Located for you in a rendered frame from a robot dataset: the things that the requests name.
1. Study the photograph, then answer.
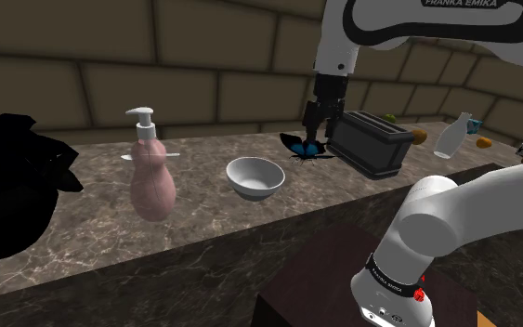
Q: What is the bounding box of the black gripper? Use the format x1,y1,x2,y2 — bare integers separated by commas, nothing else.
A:
302,72,350,143

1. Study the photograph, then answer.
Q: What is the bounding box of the blue and black butterfly figure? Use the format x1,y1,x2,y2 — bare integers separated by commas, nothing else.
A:
280,132,337,164

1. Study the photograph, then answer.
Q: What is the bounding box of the dark grey toaster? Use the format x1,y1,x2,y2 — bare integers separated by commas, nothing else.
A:
325,110,415,181

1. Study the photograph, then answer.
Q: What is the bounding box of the white bowl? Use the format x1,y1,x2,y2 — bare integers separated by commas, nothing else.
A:
225,155,287,203

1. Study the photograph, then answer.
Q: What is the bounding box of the white bottle vase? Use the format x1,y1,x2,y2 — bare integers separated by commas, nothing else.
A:
433,111,473,160

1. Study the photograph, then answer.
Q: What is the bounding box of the white spoon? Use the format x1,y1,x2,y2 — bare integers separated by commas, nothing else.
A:
120,152,181,162

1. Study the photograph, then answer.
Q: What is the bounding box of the dark brown robot stand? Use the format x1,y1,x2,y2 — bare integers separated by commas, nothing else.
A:
250,221,479,327

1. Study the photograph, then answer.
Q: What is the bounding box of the pink soap dispenser bottle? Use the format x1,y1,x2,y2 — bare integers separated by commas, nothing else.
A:
124,106,177,224

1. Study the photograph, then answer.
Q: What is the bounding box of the black lumpy object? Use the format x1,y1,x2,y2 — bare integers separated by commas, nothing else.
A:
0,111,85,267

